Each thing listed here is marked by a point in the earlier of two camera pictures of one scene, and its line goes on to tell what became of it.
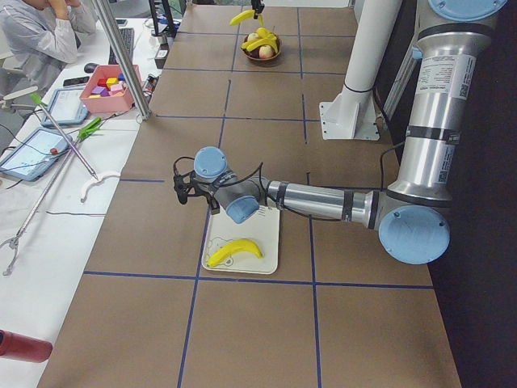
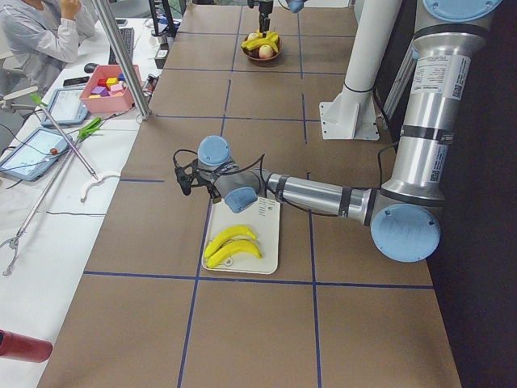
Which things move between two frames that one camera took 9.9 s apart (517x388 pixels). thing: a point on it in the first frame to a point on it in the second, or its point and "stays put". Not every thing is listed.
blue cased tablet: [65, 107] stays put
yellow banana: [240, 246] stays put
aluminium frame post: [143, 106] stays put
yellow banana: [241, 17] to [227, 234]
